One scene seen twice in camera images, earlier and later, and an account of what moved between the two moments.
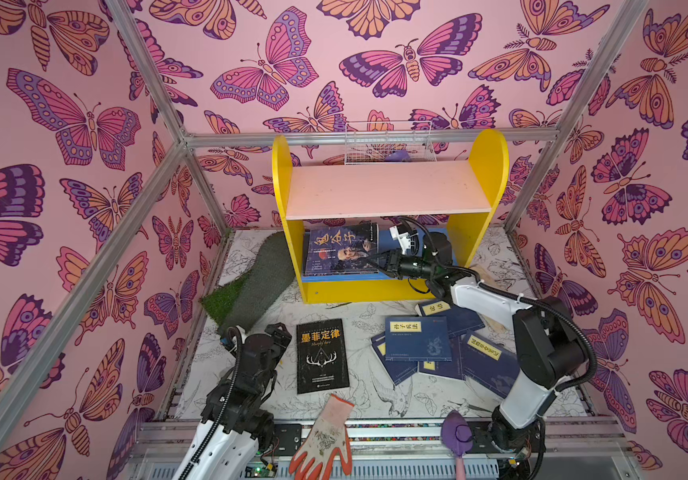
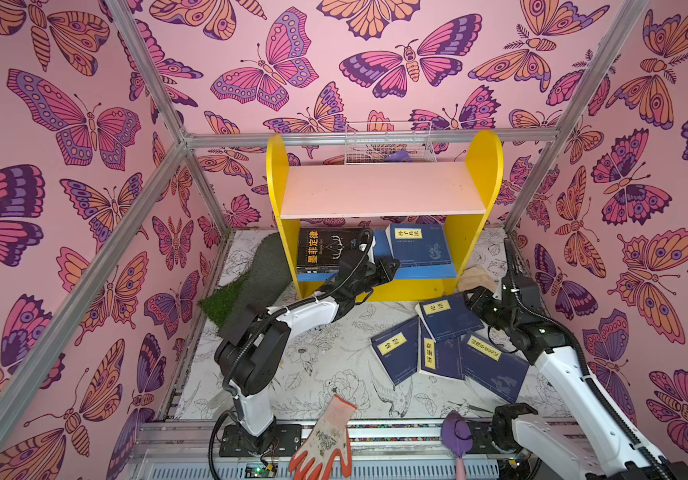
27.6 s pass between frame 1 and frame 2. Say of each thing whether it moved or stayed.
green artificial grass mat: stayed
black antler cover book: moved
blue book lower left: stayed
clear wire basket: stayed
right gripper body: moved
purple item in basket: stayed
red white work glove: stayed
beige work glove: stayed
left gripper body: moved
